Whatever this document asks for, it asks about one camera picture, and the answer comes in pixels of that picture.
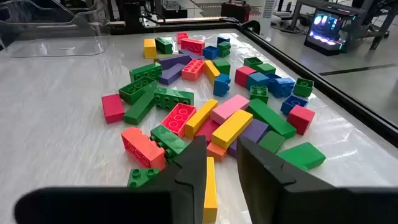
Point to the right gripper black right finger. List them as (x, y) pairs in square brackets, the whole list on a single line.
[(270, 193)]

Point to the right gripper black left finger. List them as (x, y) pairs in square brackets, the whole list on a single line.
[(186, 186)]

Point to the yellow long plain block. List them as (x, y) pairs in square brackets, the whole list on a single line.
[(211, 71), (210, 189), (200, 118)]

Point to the orange small block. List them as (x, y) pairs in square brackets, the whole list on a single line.
[(216, 152)]

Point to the green two-by-four brick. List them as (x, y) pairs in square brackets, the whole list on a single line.
[(140, 177), (145, 72), (168, 140), (172, 99), (163, 46), (136, 90)]

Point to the orange two-by-four brick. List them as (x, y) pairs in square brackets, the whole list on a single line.
[(141, 147)]

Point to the orange-red two-by-four brick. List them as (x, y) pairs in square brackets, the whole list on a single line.
[(178, 119), (192, 70), (192, 46), (182, 37)]

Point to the blue small square brick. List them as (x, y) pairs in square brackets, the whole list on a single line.
[(282, 88), (257, 81), (292, 104), (221, 85), (223, 40), (211, 53)]

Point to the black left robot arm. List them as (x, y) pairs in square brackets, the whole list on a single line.
[(132, 15)]

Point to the purple wide long block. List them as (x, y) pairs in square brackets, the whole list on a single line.
[(255, 130)]

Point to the yellow wide long block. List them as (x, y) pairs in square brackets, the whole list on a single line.
[(231, 129)]

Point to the red small square block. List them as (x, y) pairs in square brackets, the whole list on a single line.
[(300, 119), (243, 76)]

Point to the pink long plain block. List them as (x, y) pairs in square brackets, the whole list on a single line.
[(229, 109)]

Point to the green small square brick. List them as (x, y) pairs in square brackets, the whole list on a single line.
[(222, 67), (303, 87), (224, 49), (252, 61), (259, 93), (265, 68)]

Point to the purple long plain block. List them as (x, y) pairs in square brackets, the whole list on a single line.
[(175, 61), (171, 75), (196, 57)]

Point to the olive long plain block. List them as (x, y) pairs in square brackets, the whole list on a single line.
[(160, 57)]

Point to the white glossy table sheet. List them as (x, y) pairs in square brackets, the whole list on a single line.
[(62, 124)]

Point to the yellow thick brick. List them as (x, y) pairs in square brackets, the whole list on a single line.
[(150, 48)]

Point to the lit computer case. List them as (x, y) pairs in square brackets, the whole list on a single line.
[(326, 34)]

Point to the black box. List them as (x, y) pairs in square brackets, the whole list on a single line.
[(174, 12)]

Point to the dark red case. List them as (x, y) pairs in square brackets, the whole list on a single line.
[(236, 11)]

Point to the white labelled container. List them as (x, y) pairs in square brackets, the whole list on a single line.
[(269, 7)]

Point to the clear plastic bin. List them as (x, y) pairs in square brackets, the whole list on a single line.
[(56, 46)]

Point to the grey metal desk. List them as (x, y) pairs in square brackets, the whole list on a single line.
[(329, 7)]

